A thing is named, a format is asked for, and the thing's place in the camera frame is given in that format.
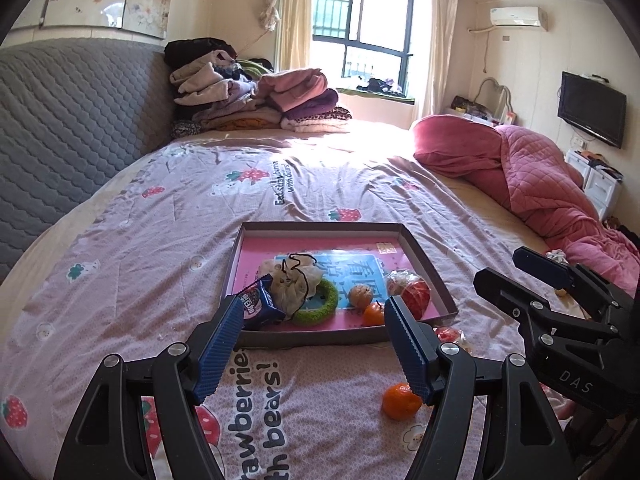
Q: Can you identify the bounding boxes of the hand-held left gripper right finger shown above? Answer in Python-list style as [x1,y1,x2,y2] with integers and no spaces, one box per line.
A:
[384,295,581,480]

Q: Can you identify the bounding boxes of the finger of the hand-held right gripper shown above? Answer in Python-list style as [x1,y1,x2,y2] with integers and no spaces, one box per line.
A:
[474,267,621,345]
[512,246,636,321]

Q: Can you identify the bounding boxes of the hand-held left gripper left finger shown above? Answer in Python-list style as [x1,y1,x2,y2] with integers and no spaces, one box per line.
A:
[52,294,246,480]

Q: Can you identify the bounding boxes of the orange tangerine with stem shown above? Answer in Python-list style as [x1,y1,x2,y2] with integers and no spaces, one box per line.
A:
[362,301,387,327]

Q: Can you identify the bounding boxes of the blue snack packet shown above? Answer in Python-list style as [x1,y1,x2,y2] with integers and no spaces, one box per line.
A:
[235,274,287,331]

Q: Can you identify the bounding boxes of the walnut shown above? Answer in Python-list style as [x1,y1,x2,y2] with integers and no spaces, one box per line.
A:
[348,284,373,309]

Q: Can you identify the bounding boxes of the shallow grey cardboard box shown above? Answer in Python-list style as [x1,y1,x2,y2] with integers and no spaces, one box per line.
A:
[222,221,459,348]

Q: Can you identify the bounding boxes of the white drawstring pouch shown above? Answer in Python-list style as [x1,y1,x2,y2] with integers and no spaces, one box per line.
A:
[258,252,328,316]

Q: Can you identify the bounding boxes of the red net-wrapped ball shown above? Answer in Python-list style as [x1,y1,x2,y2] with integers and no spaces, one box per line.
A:
[386,270,432,321]

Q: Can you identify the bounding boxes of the pink quilted blanket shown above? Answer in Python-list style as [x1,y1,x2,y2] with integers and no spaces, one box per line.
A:
[467,124,640,301]

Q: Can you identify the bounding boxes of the white plastic drawer unit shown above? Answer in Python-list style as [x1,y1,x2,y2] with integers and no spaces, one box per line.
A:
[565,149,623,221]

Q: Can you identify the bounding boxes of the pink and blue book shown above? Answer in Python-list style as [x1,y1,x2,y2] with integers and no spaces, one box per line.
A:
[232,232,441,333]

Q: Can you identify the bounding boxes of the printed pink bedsheet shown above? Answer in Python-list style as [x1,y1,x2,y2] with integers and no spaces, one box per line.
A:
[0,127,601,480]

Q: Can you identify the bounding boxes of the pink pillow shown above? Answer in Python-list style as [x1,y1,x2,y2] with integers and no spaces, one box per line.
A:
[410,115,506,178]

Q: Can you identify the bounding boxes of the black flat television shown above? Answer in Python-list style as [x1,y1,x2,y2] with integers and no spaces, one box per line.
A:
[557,71,627,149]

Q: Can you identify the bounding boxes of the cluttered white dressing table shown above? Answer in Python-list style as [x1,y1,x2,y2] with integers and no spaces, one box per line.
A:
[446,95,518,127]

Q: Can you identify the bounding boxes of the dark clothes on windowsill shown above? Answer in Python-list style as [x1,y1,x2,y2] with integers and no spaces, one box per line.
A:
[352,76,408,98]

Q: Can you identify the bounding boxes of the cream curtain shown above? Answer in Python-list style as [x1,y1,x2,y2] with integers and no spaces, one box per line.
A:
[257,0,313,73]
[417,0,461,121]

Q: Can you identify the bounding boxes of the white air conditioner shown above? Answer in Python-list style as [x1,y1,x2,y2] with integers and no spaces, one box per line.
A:
[489,6,549,31]

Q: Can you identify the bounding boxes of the pile of folded clothes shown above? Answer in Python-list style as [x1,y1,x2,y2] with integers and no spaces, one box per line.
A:
[164,37,353,138]

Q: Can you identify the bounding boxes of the grey quilted headboard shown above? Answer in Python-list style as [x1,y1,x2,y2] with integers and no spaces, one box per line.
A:
[0,37,181,286]

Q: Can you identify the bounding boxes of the black-framed window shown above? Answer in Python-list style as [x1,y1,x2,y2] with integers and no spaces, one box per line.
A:
[312,0,418,106]

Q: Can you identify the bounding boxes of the green fuzzy hair ring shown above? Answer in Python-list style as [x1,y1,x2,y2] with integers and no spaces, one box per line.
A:
[292,278,341,326]

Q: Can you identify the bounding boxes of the white curved metal frame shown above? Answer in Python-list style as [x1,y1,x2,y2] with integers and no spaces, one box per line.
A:
[472,77,516,123]

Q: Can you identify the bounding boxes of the painted wall art panels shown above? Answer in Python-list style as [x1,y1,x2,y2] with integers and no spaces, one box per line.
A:
[10,0,178,41]

